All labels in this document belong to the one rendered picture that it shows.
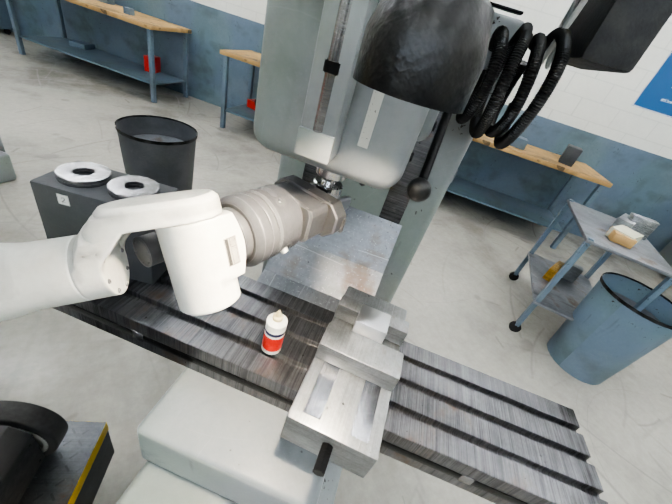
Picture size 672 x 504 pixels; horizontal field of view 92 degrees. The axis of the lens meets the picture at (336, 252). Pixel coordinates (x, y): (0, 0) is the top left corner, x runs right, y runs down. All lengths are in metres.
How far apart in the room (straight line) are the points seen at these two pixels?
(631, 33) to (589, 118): 4.32
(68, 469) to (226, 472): 0.59
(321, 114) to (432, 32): 0.18
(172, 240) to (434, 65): 0.26
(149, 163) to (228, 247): 2.05
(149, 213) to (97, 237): 0.05
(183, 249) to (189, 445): 0.44
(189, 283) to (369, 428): 0.37
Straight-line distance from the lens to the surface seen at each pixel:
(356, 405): 0.59
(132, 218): 0.33
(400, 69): 0.19
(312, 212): 0.42
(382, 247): 0.92
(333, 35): 0.34
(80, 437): 1.22
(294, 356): 0.70
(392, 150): 0.38
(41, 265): 0.38
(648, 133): 5.29
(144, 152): 2.36
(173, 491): 0.80
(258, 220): 0.36
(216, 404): 0.73
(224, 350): 0.69
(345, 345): 0.60
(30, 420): 1.07
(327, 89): 0.35
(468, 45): 0.20
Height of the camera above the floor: 1.46
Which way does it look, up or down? 34 degrees down
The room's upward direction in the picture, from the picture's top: 18 degrees clockwise
